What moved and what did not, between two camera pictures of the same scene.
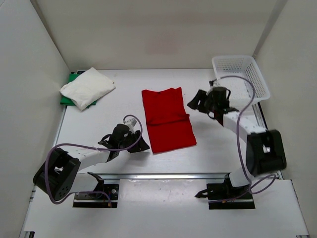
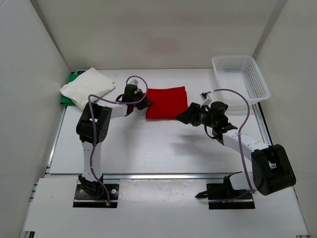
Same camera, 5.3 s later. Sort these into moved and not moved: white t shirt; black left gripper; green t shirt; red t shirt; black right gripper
Moved: black right gripper; red t shirt; black left gripper
Not moved: white t shirt; green t shirt
